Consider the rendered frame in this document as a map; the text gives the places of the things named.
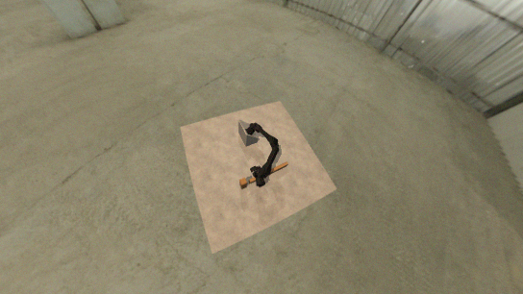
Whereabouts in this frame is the orange wooden rail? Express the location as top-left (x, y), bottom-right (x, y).
top-left (247, 162), bottom-right (288, 184)

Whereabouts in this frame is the brown wooden post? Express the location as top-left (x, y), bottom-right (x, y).
top-left (239, 178), bottom-right (247, 189)

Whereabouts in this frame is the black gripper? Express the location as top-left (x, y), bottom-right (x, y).
top-left (250, 166), bottom-right (257, 179)

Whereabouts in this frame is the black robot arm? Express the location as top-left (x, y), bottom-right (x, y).
top-left (245, 123), bottom-right (279, 186)

